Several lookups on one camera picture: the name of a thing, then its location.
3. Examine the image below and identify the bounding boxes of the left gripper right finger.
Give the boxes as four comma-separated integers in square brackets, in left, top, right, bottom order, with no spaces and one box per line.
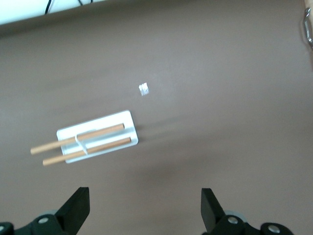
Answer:
[201,188,247,235]

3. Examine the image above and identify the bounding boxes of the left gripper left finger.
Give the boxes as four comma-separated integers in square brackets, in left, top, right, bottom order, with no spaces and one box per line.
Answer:
[14,187,90,235]

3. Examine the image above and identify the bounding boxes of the white rack with wooden rods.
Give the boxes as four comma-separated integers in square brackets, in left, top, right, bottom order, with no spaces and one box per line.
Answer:
[30,110,139,167]

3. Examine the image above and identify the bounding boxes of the wooden cutting board, metal handle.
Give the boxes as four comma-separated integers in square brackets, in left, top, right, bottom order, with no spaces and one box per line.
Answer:
[299,0,313,51]

